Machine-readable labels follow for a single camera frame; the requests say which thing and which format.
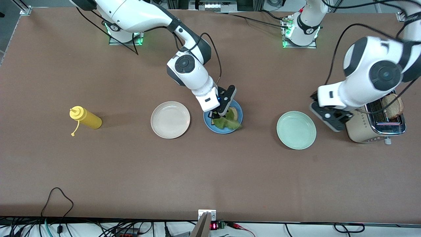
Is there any yellow squeeze sauce bottle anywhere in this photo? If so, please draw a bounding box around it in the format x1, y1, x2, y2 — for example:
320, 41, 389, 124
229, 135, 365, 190
69, 106, 103, 137

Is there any black coiled cable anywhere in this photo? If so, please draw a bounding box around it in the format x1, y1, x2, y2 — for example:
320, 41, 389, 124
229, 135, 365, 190
333, 223, 365, 233

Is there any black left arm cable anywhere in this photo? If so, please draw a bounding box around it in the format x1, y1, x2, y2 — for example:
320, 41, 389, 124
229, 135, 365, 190
324, 0, 421, 86

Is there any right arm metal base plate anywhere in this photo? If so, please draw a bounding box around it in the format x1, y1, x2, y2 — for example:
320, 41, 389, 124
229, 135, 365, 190
109, 13, 145, 46

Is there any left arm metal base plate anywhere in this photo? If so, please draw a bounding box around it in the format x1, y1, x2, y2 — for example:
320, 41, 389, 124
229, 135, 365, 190
281, 16, 318, 49

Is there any beige round plate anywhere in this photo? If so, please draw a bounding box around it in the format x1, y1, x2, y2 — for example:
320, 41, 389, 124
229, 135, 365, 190
151, 101, 191, 139

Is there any black cable across table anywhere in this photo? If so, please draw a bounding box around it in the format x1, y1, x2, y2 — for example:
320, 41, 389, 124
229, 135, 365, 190
214, 10, 291, 30

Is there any grey camera mount bar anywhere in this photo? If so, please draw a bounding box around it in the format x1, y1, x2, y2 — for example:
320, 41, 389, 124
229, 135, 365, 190
190, 212, 211, 237

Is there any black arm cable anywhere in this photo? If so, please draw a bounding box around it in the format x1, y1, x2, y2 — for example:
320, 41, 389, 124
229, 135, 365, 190
76, 7, 222, 88
324, 0, 421, 86

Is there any white power strip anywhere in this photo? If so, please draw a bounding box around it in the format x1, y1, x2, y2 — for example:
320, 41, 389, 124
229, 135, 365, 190
196, 0, 232, 11

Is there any thin black looped cable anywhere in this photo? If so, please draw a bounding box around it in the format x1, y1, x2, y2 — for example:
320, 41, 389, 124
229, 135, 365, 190
40, 187, 74, 220

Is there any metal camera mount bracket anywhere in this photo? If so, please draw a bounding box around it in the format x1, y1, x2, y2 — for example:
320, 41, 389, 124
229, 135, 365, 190
198, 209, 217, 222

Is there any green lettuce leaf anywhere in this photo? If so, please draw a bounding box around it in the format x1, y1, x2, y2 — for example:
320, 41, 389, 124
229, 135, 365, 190
213, 110, 243, 130

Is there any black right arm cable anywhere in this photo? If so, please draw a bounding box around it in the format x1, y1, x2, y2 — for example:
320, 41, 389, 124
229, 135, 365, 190
76, 7, 222, 88

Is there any beige chrome-topped toaster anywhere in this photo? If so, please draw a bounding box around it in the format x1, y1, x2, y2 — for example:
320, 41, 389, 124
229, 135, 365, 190
344, 89, 407, 145

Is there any blue round plate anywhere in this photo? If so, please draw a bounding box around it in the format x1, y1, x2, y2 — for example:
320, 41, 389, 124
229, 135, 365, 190
203, 96, 243, 134

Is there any red wire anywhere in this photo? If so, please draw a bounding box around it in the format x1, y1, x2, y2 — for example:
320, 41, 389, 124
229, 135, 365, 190
227, 223, 256, 237

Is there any light green round plate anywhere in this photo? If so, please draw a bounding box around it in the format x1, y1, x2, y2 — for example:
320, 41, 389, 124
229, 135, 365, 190
276, 111, 317, 150

